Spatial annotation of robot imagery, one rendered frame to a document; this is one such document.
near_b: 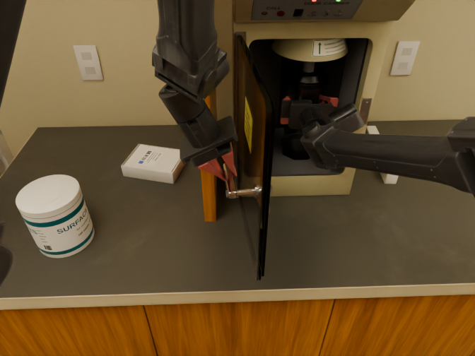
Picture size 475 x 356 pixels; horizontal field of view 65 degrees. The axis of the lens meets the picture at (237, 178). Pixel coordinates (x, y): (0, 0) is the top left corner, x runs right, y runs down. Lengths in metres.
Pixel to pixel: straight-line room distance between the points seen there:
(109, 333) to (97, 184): 0.41
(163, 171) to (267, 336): 0.53
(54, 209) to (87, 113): 0.64
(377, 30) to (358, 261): 0.50
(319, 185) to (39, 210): 0.68
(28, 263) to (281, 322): 0.62
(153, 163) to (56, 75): 0.49
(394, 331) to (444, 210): 0.35
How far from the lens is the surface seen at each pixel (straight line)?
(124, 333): 1.05
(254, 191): 0.64
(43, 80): 1.44
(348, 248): 0.93
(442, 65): 1.49
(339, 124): 0.81
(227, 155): 0.62
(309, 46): 0.85
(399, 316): 1.08
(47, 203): 0.88
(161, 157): 1.13
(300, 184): 1.01
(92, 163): 1.23
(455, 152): 0.51
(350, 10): 0.77
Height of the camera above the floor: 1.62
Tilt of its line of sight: 39 degrees down
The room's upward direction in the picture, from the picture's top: straight up
